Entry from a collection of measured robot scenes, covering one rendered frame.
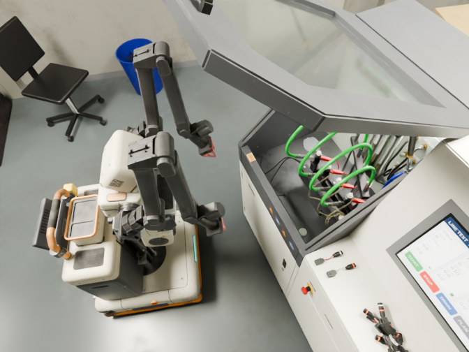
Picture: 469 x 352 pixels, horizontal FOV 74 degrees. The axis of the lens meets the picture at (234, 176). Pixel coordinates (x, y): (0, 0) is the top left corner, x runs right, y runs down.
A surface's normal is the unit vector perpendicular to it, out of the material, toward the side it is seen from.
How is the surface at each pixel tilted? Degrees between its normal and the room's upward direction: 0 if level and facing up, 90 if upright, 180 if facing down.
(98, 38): 90
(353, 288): 0
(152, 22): 90
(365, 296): 0
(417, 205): 76
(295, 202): 0
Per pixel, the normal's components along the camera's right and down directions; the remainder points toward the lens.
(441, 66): -0.06, -0.54
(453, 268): -0.90, 0.22
